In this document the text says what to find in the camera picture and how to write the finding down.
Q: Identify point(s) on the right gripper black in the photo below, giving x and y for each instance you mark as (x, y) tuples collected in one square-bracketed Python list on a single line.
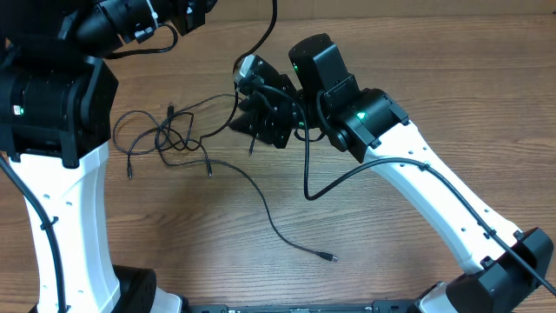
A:
[(264, 123)]

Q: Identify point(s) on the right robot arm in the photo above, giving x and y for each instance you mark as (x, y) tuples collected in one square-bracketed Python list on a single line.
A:
[(501, 264)]

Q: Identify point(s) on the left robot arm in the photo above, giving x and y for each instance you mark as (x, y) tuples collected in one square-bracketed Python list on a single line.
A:
[(56, 96)]

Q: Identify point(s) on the cardboard back panel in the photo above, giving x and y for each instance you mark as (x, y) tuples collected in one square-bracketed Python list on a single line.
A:
[(258, 10)]

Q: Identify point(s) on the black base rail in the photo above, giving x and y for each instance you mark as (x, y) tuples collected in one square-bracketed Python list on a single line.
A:
[(376, 306)]

